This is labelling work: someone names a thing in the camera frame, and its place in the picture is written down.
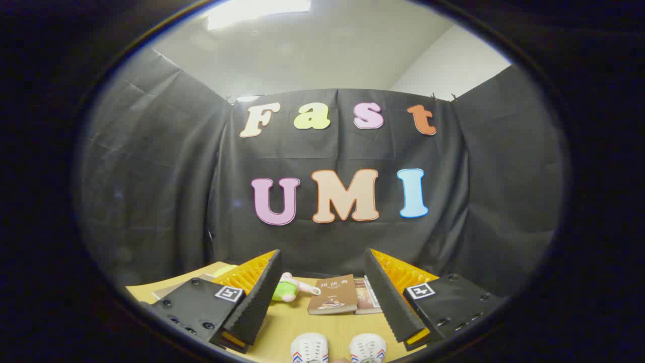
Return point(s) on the brown book with illustrated cover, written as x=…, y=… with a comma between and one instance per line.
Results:
x=333, y=295

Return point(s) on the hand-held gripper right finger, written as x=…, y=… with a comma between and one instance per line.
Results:
x=385, y=297

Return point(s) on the ceiling light panel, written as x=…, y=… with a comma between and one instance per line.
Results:
x=257, y=12

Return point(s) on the beige storage box lid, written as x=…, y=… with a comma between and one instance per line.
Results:
x=179, y=286

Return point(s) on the white shoe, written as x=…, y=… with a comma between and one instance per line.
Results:
x=368, y=348
x=310, y=348

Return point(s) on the brown book under white books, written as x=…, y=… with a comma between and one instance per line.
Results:
x=364, y=297

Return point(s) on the green and pink plush toy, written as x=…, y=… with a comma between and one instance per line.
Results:
x=285, y=290

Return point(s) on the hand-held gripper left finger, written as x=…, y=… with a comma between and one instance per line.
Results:
x=262, y=297

